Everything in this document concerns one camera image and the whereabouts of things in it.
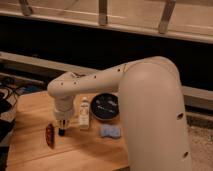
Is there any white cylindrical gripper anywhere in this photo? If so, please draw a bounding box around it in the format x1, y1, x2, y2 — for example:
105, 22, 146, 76
53, 98, 74, 128

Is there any black white striped eraser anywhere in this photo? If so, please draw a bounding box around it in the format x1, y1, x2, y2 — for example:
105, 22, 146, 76
58, 128, 66, 136

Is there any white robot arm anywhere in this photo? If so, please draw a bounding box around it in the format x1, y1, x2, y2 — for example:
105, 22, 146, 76
47, 56, 192, 171

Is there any white tube bottle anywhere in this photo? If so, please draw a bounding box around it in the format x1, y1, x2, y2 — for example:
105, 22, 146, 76
78, 97, 90, 130

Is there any black round bowl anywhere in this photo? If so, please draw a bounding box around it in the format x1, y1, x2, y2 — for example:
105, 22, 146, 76
90, 93, 119, 121

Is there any wooden table board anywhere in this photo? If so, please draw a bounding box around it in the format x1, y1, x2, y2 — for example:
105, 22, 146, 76
6, 92, 128, 171

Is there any blue sponge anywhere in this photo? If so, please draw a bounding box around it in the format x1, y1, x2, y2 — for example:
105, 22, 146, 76
100, 124, 121, 139

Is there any clutter of cables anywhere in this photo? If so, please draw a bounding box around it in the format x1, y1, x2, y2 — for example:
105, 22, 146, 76
0, 77, 43, 147

